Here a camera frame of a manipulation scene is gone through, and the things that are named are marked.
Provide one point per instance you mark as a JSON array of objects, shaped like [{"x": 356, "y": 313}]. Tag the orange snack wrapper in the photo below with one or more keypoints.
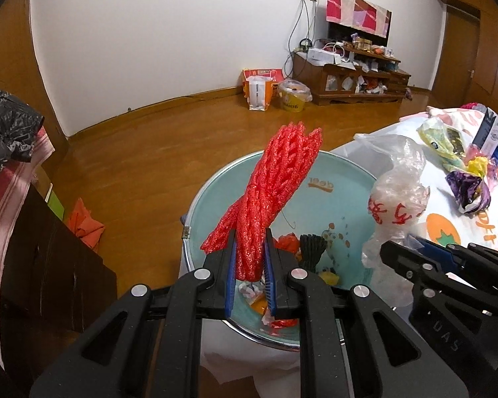
[{"x": 258, "y": 306}]

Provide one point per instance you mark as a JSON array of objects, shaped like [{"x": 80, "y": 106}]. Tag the orange paper bag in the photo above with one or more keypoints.
[{"x": 274, "y": 74}]

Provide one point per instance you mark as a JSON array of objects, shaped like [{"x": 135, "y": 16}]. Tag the round table with printed cloth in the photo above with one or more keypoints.
[{"x": 460, "y": 232}]

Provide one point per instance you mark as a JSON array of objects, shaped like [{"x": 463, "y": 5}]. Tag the white plastic sheet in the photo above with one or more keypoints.
[{"x": 232, "y": 352}]

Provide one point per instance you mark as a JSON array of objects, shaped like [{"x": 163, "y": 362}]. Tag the pink plastic bag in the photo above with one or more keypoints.
[{"x": 494, "y": 175}]

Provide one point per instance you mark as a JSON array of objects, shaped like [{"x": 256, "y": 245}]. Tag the brown wooden wardrobe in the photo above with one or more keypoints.
[{"x": 460, "y": 49}]

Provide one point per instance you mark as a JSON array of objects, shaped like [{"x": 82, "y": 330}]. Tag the black foam net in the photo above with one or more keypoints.
[{"x": 311, "y": 248}]

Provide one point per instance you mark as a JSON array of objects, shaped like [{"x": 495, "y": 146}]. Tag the purple foil wrapper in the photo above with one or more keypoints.
[{"x": 464, "y": 186}]

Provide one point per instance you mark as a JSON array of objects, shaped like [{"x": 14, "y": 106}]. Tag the light blue metal basin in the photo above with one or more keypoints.
[{"x": 336, "y": 215}]

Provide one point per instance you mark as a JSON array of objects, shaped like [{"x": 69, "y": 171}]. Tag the white paper bag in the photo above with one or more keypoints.
[{"x": 259, "y": 93}]

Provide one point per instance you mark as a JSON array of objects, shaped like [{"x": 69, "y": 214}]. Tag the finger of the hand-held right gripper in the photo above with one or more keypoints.
[
  {"x": 406, "y": 261},
  {"x": 435, "y": 253}
]

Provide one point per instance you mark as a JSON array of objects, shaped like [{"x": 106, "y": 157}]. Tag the tall white milk carton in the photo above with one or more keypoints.
[{"x": 491, "y": 132}]

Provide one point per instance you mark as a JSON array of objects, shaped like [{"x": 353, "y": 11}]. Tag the red and white striped cloth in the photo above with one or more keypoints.
[{"x": 8, "y": 215}]

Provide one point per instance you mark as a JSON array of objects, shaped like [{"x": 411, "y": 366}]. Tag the red foil wrapper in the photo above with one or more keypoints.
[{"x": 288, "y": 242}]

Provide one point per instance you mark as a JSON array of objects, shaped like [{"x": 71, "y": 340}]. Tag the dark wooden cabinet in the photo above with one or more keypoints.
[{"x": 58, "y": 269}]

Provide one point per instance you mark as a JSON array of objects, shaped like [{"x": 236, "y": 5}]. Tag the red foam net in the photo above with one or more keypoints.
[{"x": 274, "y": 174}]

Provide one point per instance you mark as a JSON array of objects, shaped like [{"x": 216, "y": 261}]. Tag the white box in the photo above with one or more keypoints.
[{"x": 320, "y": 55}]

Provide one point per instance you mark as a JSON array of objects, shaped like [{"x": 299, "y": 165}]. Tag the black television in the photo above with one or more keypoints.
[{"x": 338, "y": 31}]

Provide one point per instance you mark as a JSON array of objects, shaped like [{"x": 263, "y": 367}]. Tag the wooden television stand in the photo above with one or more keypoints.
[{"x": 315, "y": 70}]

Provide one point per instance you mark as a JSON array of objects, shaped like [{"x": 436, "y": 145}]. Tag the white snack wrapper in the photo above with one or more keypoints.
[{"x": 251, "y": 292}]

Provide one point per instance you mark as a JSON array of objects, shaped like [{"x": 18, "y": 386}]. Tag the yellow bucket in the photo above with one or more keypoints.
[{"x": 294, "y": 97}]

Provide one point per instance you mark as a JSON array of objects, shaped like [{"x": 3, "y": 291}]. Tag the clear plastic bag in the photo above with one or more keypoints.
[{"x": 394, "y": 182}]

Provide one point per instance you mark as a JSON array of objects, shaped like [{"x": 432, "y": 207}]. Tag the green plastic bag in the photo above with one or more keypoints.
[{"x": 433, "y": 132}]

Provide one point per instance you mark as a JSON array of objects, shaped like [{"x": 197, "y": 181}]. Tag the black printed cloth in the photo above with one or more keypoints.
[{"x": 4, "y": 132}]

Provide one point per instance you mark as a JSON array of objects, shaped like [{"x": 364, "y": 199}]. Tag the orange cloth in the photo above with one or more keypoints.
[{"x": 85, "y": 226}]

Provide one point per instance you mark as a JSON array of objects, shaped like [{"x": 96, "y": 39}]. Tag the television with patterned cloth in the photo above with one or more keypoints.
[{"x": 357, "y": 12}]

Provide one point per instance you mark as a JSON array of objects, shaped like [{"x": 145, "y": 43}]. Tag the yellow wrapper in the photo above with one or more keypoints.
[{"x": 477, "y": 166}]

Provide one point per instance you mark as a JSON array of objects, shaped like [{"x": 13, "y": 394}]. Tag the heart printed white duvet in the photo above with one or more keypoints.
[{"x": 448, "y": 114}]

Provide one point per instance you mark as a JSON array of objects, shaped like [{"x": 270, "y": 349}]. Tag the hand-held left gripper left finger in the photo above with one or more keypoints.
[{"x": 231, "y": 273}]

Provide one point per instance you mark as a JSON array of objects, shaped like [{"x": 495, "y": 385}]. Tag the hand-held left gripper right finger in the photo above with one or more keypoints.
[{"x": 269, "y": 282}]

